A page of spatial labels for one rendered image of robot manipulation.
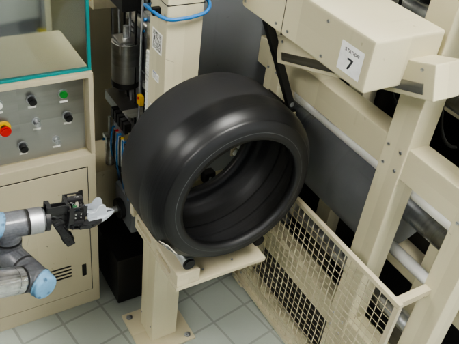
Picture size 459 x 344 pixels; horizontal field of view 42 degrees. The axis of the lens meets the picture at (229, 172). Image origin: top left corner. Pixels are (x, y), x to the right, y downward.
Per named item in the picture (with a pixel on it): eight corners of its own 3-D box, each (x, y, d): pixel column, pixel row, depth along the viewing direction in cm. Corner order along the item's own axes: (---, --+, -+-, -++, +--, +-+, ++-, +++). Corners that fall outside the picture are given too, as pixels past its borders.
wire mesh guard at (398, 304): (229, 267, 284) (247, 148, 242) (232, 267, 285) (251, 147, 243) (348, 428, 225) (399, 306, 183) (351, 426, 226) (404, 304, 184)
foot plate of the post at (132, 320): (121, 317, 291) (121, 313, 290) (171, 298, 303) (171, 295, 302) (143, 359, 274) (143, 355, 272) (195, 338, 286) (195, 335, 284)
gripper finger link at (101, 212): (119, 204, 176) (89, 209, 171) (117, 220, 179) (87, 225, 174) (115, 198, 178) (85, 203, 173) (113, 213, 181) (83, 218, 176)
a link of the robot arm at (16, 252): (10, 288, 165) (10, 257, 159) (-13, 266, 170) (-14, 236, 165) (35, 276, 171) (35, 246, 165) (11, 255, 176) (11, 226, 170)
